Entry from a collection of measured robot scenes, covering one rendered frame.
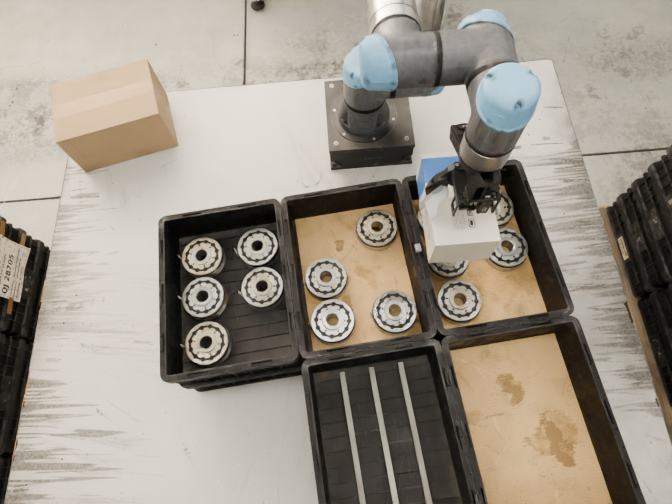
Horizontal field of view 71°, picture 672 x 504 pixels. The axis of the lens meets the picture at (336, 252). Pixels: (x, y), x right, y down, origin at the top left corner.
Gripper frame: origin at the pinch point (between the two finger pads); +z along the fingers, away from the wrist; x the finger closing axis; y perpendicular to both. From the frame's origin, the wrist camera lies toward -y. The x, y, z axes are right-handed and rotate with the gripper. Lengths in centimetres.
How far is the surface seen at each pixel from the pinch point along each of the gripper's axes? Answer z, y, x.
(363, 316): 27.7, 14.7, -19.3
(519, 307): 27.6, 15.3, 17.8
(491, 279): 27.7, 7.8, 12.6
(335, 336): 24.7, 19.6, -26.2
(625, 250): 92, -20, 86
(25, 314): 84, -10, -144
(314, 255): 27.9, -2.1, -30.4
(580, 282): 41, 7, 40
